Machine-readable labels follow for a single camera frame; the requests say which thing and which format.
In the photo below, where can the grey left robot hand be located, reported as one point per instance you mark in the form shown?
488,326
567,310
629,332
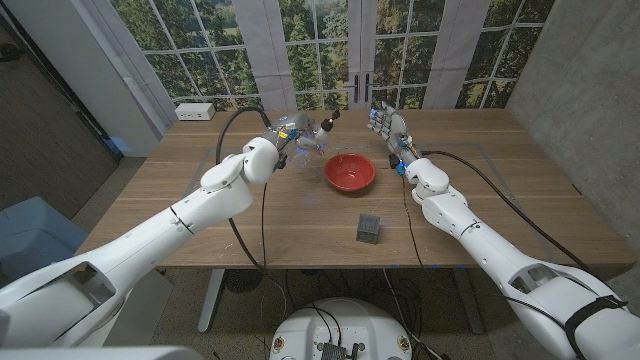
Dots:
292,125

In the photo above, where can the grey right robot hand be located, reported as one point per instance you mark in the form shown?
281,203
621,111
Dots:
392,130

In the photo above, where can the clear pump dispenser bottle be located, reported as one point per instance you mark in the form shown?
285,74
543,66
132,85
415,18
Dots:
325,125

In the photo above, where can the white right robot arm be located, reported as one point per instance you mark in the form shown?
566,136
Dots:
475,240

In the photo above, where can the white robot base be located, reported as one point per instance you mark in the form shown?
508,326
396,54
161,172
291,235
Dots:
340,330

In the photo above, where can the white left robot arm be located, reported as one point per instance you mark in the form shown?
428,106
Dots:
150,235

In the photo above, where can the red bowl plate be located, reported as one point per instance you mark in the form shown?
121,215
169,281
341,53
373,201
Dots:
350,172

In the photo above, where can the grey cube block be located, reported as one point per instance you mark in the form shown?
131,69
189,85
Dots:
368,229

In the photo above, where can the printed window backdrop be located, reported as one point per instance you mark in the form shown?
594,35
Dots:
320,50

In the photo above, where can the white power outlet box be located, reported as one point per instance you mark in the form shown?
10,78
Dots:
195,111

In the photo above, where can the black round perforated disc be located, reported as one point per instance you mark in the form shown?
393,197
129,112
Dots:
243,280

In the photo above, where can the grey table leg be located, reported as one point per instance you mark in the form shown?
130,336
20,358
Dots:
470,300

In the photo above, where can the white table leg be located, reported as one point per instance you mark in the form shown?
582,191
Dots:
210,300

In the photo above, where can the dark brown door panel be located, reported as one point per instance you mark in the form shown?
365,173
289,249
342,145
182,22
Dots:
40,125

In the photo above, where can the blue bin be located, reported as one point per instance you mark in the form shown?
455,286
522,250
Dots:
35,235

